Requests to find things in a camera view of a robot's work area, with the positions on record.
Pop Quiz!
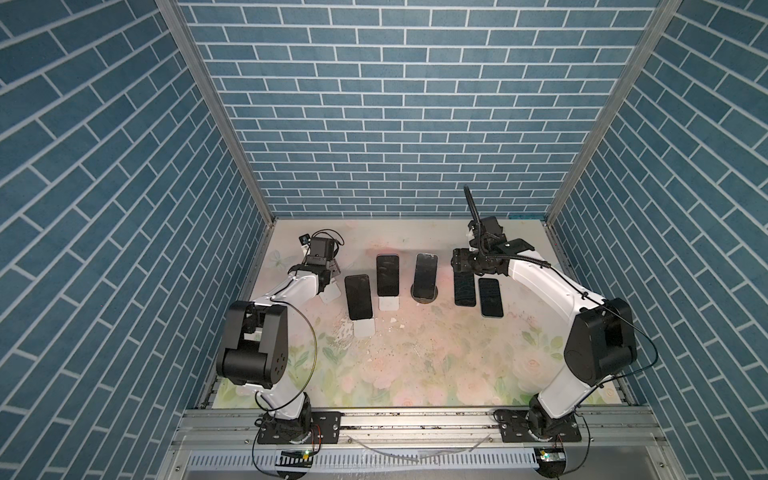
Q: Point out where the aluminium corner post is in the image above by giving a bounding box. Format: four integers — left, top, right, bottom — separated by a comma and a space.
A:
544, 0, 685, 226
154, 0, 276, 226

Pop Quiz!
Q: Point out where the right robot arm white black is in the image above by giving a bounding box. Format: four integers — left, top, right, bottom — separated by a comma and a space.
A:
451, 215, 637, 441

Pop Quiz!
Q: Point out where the black phone pink edge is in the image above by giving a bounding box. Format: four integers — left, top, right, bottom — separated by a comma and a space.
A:
376, 254, 400, 298

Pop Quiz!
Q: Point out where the black phone cracked screen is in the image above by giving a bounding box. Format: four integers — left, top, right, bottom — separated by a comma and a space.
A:
453, 272, 477, 307

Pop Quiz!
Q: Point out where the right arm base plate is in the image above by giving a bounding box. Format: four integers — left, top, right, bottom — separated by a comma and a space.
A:
492, 409, 582, 443

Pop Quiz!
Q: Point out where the white vented cable duct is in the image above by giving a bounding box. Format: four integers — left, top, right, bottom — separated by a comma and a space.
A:
187, 448, 538, 473

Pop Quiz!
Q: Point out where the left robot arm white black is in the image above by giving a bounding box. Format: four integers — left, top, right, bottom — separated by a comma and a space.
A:
215, 229, 345, 431

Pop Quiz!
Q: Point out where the controller board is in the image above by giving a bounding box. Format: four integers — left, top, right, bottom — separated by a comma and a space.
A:
533, 448, 567, 479
274, 452, 314, 480

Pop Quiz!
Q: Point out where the right controller board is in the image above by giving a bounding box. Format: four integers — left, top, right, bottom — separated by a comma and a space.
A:
533, 448, 567, 479

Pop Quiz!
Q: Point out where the dark round phone stand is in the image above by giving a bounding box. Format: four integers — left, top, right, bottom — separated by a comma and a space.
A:
410, 284, 438, 304

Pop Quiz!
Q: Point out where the black phone teal edge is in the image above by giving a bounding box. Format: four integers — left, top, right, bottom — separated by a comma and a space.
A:
478, 278, 504, 318

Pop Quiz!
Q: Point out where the right aluminium corner post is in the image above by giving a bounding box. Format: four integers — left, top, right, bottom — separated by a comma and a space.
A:
544, 0, 685, 226

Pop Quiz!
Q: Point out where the left controller board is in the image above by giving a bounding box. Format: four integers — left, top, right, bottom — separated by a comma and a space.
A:
274, 452, 314, 480

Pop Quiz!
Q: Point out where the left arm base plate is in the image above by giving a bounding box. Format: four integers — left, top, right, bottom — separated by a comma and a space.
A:
255, 411, 342, 445

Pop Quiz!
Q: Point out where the left aluminium corner post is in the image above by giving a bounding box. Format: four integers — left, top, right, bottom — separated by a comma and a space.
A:
154, 0, 276, 226

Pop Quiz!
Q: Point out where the white stand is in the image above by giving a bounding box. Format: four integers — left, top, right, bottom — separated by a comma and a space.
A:
319, 282, 341, 304
378, 296, 400, 311
352, 319, 376, 338

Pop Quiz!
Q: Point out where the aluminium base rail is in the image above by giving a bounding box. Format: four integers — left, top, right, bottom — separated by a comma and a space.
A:
159, 405, 683, 479

